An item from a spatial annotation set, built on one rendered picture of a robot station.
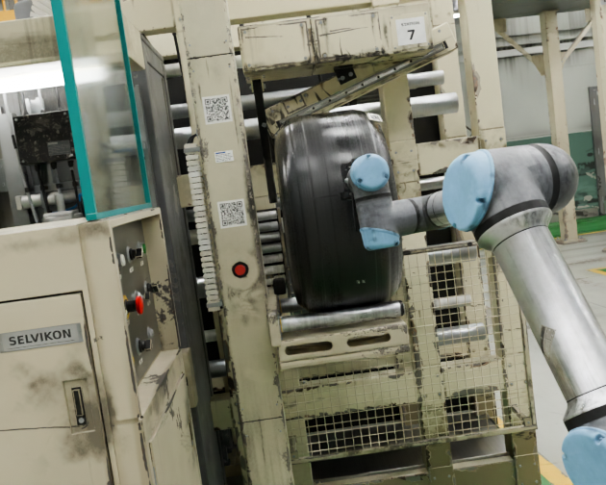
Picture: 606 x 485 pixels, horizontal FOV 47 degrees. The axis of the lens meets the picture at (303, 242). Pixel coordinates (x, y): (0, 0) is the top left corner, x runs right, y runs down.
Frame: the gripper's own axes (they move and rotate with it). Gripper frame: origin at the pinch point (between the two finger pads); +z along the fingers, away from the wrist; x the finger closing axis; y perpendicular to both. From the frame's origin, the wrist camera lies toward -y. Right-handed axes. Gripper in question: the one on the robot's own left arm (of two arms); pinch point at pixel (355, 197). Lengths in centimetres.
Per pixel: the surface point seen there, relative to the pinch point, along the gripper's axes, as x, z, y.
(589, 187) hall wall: -487, 949, 42
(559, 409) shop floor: -103, 167, -103
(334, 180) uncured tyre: 4.5, 2.3, 5.3
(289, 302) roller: 20, 46, -26
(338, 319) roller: 7.4, 18.0, -31.1
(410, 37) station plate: -29, 42, 51
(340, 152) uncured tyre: 1.6, 4.9, 12.5
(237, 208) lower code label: 30.9, 21.4, 3.3
